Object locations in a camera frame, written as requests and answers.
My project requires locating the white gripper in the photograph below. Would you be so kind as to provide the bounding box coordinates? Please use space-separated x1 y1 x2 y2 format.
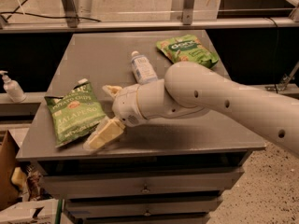
83 84 147 152

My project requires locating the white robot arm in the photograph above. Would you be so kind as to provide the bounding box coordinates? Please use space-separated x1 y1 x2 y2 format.
83 62 299 155

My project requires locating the green jalapeno chip bag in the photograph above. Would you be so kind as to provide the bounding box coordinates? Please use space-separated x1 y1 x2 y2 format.
45 78 106 147

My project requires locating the green snack bag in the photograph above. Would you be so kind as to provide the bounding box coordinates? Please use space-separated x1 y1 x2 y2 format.
156 35 219 68

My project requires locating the white plastic bottle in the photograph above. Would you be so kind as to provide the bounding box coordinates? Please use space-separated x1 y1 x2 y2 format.
131 51 158 85

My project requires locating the grey drawer cabinet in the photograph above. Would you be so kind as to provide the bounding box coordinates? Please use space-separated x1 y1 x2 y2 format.
17 30 265 224

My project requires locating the white pump dispenser bottle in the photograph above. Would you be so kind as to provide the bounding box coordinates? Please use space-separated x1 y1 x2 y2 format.
0 70 26 103

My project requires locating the white cardboard box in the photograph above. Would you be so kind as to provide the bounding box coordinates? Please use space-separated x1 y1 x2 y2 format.
0 199 74 224

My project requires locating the brown cardboard box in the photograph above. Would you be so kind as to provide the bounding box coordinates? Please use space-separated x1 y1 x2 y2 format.
0 131 19 210

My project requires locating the metal frame rail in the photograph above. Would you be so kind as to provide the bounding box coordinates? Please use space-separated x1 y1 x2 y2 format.
0 17 299 34

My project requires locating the left metal bracket post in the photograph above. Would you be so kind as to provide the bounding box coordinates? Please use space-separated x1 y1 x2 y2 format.
61 0 78 28

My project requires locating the metal bracket post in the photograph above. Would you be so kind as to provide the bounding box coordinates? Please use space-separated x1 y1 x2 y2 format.
61 0 78 28
182 0 194 25

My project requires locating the black cable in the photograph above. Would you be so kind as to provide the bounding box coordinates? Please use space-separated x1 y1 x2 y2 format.
0 0 102 23

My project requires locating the right metal bracket post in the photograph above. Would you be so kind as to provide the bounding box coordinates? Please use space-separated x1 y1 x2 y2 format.
182 0 194 25

